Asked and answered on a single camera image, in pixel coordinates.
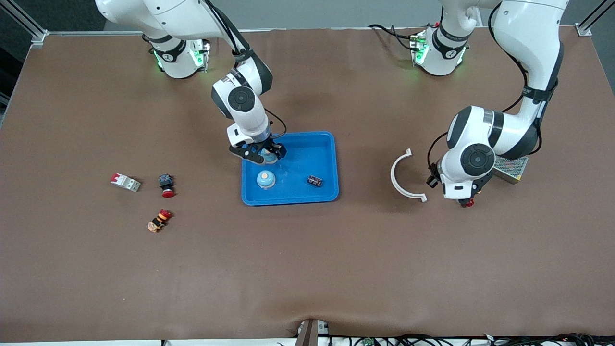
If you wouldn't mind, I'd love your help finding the perforated metal power supply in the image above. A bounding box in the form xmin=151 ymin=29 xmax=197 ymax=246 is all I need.
xmin=492 ymin=155 xmax=529 ymax=185

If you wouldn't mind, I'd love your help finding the blue plastic tray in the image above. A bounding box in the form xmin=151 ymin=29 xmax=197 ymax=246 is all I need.
xmin=241 ymin=131 xmax=340 ymax=207

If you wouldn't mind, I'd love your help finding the white semicircular pipe clamp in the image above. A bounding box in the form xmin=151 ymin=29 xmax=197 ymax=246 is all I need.
xmin=390 ymin=148 xmax=428 ymax=203

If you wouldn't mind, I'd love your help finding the red pushbutton black base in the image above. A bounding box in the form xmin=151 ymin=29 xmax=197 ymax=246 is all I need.
xmin=158 ymin=173 xmax=176 ymax=198

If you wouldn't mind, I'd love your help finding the red pushbutton orange collar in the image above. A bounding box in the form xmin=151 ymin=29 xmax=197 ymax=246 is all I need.
xmin=147 ymin=209 xmax=172 ymax=234

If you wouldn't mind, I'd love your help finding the white red circuit breaker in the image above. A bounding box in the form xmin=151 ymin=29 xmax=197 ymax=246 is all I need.
xmin=110 ymin=173 xmax=142 ymax=193

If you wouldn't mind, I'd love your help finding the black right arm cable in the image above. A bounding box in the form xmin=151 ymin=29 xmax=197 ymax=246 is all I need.
xmin=202 ymin=0 xmax=288 ymax=141

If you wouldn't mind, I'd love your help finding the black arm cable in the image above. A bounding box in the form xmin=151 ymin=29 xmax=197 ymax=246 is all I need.
xmin=202 ymin=0 xmax=288 ymax=141
xmin=427 ymin=2 xmax=543 ymax=188

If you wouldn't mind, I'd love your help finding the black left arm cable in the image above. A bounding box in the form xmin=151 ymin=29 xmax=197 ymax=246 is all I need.
xmin=427 ymin=2 xmax=543 ymax=188

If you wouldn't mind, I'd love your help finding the black base power cable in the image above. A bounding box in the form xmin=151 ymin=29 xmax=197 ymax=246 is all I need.
xmin=368 ymin=23 xmax=418 ymax=52

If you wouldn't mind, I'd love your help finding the aluminium frame post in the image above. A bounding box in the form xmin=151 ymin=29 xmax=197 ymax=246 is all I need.
xmin=0 ymin=0 xmax=49 ymax=48
xmin=576 ymin=0 xmax=615 ymax=37

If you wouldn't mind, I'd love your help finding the black cable bundle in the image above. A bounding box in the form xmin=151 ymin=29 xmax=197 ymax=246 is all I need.
xmin=327 ymin=333 xmax=615 ymax=346

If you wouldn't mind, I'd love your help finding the metal table edge bracket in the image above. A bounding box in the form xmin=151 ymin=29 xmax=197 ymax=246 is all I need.
xmin=295 ymin=319 xmax=330 ymax=346

